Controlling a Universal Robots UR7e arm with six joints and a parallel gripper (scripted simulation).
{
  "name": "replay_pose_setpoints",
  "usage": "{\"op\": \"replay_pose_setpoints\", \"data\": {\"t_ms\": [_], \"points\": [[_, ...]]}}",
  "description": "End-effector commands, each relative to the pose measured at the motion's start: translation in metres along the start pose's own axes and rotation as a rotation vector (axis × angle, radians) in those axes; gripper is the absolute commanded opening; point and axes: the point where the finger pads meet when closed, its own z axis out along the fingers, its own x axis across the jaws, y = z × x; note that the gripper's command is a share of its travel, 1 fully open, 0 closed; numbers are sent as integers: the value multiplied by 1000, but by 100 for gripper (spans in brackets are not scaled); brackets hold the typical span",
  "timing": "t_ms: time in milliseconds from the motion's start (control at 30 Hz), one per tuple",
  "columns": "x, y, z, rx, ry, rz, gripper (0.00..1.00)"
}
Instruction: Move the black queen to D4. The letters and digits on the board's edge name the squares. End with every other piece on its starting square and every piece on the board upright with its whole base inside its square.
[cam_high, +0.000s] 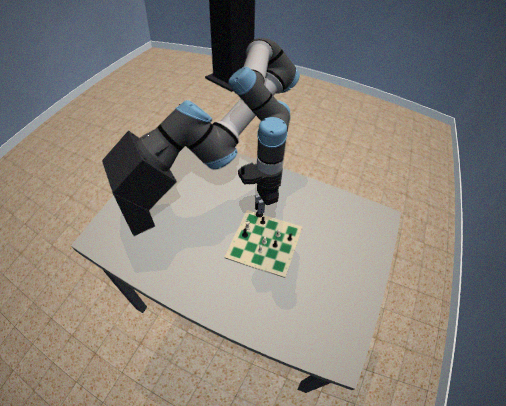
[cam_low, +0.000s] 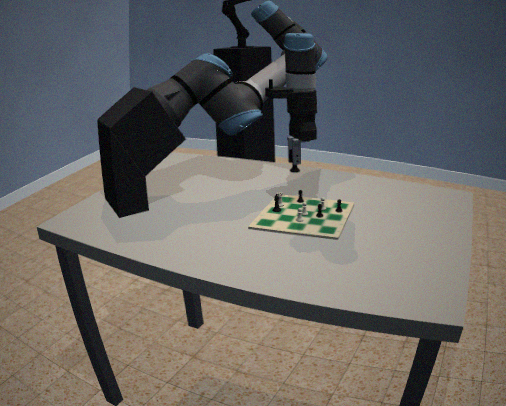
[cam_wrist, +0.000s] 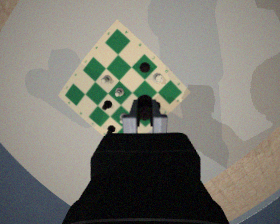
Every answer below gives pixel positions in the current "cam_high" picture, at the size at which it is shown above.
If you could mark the green and cream chessboard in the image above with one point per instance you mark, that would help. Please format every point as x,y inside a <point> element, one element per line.
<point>272,260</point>

